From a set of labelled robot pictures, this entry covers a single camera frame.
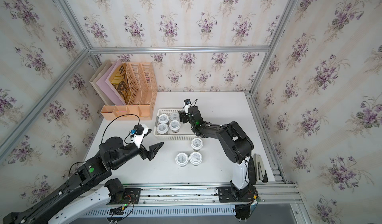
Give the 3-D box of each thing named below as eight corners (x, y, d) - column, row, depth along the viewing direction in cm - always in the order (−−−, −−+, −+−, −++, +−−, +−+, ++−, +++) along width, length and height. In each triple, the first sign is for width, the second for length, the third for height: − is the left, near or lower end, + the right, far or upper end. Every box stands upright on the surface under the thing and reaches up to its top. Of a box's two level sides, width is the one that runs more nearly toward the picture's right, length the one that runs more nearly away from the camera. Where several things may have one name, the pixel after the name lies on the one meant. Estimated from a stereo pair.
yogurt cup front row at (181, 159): (175, 168, 84) (174, 164, 78) (176, 157, 88) (175, 152, 82) (188, 168, 84) (188, 164, 78) (188, 157, 88) (188, 152, 82)
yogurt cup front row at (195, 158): (189, 167, 84) (189, 163, 78) (189, 156, 88) (189, 151, 82) (202, 167, 84) (202, 163, 78) (201, 156, 88) (202, 151, 83)
